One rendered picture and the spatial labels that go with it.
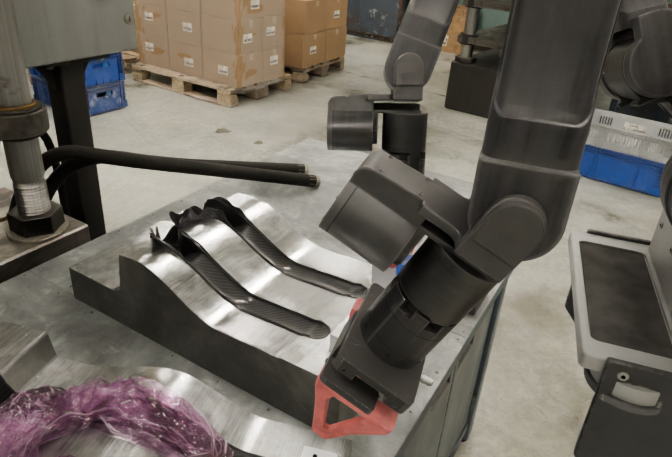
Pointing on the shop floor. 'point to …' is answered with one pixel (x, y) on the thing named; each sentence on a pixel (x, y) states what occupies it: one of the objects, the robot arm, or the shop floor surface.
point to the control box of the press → (74, 49)
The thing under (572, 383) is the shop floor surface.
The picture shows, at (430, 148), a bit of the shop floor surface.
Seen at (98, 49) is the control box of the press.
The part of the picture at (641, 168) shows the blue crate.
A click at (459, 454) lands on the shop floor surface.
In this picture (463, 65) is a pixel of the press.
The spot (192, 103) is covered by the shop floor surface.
